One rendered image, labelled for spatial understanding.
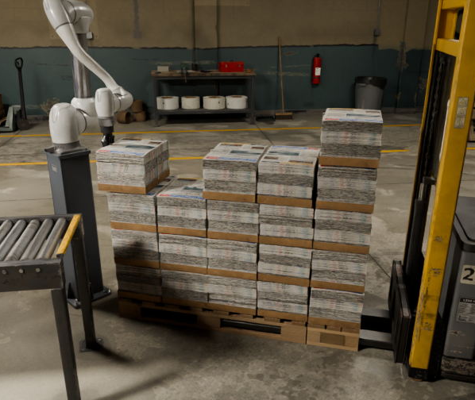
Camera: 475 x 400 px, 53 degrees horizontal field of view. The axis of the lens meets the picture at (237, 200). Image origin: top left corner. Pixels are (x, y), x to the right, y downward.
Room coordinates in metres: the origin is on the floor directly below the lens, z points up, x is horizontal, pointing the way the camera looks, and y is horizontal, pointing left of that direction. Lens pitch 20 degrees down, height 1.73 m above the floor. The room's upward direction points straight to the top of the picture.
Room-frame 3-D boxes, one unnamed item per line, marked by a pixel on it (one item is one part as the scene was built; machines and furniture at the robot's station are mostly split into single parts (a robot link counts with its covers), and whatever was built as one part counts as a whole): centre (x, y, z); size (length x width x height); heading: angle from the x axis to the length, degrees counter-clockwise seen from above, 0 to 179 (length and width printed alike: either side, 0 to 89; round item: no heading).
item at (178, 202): (2.59, 0.13, 0.42); 1.17 x 0.39 x 0.83; 77
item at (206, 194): (2.56, 0.01, 0.86); 0.38 x 0.29 x 0.04; 168
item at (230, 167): (2.56, 0.01, 0.95); 0.38 x 0.29 x 0.23; 168
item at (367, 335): (2.35, -0.38, 0.05); 1.05 x 0.10 x 0.04; 77
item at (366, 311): (2.58, -0.43, 0.05); 1.05 x 0.10 x 0.04; 77
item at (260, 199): (2.49, -0.29, 0.86); 0.38 x 0.29 x 0.04; 166
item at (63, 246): (2.00, 0.77, 0.81); 0.43 x 0.03 x 0.02; 8
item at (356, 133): (2.42, -0.58, 0.65); 0.39 x 0.30 x 1.29; 167
